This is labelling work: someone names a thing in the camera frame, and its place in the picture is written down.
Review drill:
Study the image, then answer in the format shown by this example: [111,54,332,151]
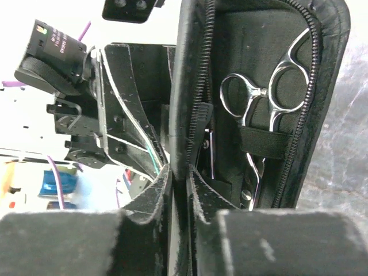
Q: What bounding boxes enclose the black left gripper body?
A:
[47,44,175,168]

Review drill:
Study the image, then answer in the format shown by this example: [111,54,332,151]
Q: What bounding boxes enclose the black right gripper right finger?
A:
[188,168,367,275]

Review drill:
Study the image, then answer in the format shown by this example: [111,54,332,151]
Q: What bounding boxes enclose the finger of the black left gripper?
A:
[99,44,167,170]
[103,135,161,182]

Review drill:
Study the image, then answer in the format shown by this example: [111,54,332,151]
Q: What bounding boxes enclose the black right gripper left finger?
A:
[1,165,171,275]

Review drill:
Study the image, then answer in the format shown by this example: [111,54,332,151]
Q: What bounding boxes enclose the black zip tool case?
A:
[169,1,350,209]

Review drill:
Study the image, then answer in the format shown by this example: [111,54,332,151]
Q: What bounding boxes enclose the silver straight scissors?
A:
[220,27,314,212]

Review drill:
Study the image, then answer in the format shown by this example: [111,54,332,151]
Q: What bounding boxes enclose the black hair clip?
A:
[189,102,213,167]

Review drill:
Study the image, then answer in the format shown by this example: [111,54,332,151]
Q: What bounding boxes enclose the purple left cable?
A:
[1,20,93,210]

